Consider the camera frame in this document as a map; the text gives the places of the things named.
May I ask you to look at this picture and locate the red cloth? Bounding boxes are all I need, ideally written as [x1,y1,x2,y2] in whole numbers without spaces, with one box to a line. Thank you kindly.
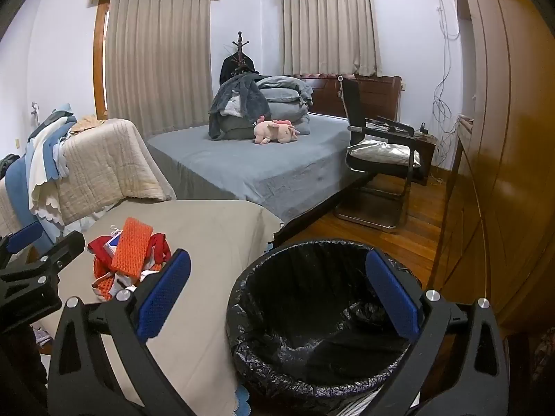
[87,233,171,279]

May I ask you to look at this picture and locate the orange foam net sleeve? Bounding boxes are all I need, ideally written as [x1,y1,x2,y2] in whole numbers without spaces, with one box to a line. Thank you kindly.
[110,217,153,281]

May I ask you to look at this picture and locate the white blue medicine box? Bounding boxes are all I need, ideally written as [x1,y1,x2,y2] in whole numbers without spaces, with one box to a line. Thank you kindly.
[103,231,121,258]

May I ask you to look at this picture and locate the black lined trash bin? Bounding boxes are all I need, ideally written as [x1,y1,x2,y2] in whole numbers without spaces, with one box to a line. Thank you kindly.
[226,240,422,415]

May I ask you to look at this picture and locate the blue white scalloped cloth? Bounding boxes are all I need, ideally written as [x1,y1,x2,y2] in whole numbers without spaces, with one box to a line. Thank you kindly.
[4,104,77,253]

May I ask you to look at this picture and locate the beige quilted blanket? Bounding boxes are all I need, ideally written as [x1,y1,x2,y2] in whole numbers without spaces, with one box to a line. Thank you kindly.
[0,117,177,237]

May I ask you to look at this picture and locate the wooden wardrobe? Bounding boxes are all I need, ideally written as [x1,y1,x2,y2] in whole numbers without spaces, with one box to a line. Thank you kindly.
[429,0,554,331]

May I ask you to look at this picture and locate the dark wooden nightstand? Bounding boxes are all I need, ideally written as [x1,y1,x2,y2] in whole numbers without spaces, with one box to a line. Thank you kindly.
[412,131,437,186]

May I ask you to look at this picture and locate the black cantilever chair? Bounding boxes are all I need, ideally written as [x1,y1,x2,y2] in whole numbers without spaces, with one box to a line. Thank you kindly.
[334,75,420,232]

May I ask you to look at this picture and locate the silver seat cushion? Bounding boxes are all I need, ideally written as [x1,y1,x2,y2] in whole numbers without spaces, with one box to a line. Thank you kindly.
[348,138,411,166]

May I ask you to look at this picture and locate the left beige curtain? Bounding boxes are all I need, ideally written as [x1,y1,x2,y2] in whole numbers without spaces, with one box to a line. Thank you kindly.
[104,0,213,139]

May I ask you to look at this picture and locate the beige curtain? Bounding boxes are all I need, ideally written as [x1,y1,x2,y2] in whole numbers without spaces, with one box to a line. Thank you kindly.
[281,0,382,77]
[104,0,213,139]

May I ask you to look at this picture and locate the grey bed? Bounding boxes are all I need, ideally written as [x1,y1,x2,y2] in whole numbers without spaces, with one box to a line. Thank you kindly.
[147,114,363,224]

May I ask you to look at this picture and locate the dark grey fleece blanket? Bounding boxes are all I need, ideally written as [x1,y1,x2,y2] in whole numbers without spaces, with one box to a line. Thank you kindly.
[209,72,271,140]

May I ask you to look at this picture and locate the pink pig plush toy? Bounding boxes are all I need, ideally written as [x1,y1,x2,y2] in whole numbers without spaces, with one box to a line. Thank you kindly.
[253,116,300,145]

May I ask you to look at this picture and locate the dark wooden headboard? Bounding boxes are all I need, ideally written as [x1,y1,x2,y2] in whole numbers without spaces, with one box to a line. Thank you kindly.
[296,74,402,121]

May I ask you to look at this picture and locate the wooden coat rack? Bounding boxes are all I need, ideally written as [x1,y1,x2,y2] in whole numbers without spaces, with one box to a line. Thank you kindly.
[219,31,257,85]

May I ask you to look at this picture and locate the folded grey bedding pile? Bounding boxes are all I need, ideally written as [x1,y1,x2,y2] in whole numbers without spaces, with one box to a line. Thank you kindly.
[218,75,314,140]

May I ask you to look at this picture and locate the right beige curtain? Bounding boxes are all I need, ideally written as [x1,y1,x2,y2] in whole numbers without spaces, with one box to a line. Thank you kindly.
[281,0,382,77]

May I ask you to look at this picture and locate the hanging white cables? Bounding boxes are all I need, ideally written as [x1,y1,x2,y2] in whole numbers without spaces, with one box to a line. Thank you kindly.
[431,0,462,170]

